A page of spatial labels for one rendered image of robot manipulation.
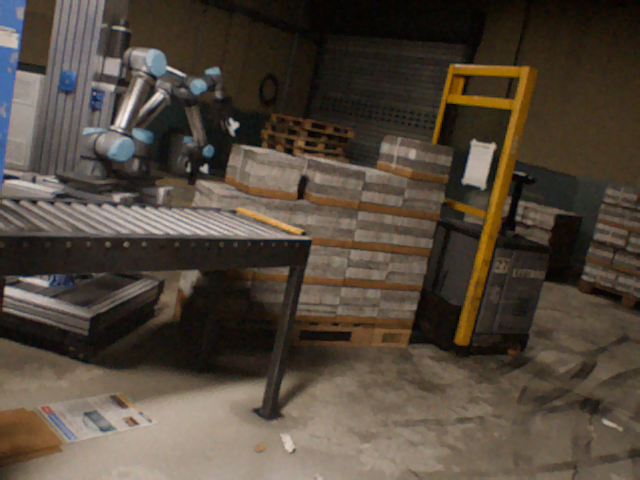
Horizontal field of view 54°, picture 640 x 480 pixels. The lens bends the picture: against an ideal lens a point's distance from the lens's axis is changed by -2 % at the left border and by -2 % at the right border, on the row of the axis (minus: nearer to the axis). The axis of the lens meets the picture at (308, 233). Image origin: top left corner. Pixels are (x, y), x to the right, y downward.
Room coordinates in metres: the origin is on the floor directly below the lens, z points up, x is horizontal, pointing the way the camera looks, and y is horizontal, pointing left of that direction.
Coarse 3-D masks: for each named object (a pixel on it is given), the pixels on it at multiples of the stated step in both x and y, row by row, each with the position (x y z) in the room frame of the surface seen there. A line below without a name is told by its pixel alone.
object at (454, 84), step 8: (448, 80) 4.50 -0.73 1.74; (456, 80) 4.54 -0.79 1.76; (448, 88) 4.48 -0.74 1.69; (456, 88) 4.53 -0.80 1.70; (448, 104) 4.47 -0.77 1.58; (440, 112) 4.50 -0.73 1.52; (448, 112) 4.51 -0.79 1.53; (440, 120) 4.48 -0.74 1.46; (448, 120) 4.49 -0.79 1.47; (440, 128) 4.49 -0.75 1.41; (448, 128) 4.47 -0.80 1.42; (440, 136) 4.48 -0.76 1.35; (440, 144) 4.47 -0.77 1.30
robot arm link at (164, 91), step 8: (160, 80) 3.67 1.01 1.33; (160, 88) 3.62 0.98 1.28; (168, 88) 3.63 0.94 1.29; (160, 96) 3.60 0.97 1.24; (168, 96) 3.62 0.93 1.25; (152, 104) 3.56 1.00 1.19; (160, 104) 3.59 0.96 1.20; (168, 104) 3.67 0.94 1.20; (144, 112) 3.52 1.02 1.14; (152, 112) 3.55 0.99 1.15; (144, 120) 3.51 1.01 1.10
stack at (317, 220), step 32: (224, 192) 3.26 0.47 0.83; (288, 224) 3.43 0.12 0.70; (320, 224) 3.53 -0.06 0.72; (352, 224) 3.63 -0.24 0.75; (384, 224) 3.74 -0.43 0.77; (320, 256) 3.54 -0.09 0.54; (352, 256) 3.65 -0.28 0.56; (384, 256) 3.75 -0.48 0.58; (192, 288) 3.32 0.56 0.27; (224, 288) 3.29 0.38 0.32; (256, 288) 3.37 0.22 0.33; (320, 288) 3.57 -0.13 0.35; (352, 288) 3.67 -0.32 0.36; (192, 320) 3.24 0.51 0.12; (224, 320) 3.30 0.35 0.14; (256, 320) 3.40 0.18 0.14
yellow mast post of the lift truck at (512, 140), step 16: (528, 80) 3.88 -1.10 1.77; (528, 96) 3.89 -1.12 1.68; (512, 112) 3.91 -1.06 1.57; (512, 128) 3.87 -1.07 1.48; (512, 144) 3.88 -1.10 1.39; (512, 160) 3.89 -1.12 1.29; (496, 176) 3.91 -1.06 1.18; (496, 192) 3.88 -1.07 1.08; (496, 208) 3.88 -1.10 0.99; (496, 224) 3.89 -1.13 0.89; (480, 240) 3.91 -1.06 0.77; (480, 256) 3.87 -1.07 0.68; (480, 272) 3.88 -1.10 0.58; (480, 288) 3.89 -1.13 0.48; (464, 304) 3.90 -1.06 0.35; (464, 320) 3.87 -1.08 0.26; (464, 336) 3.88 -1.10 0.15
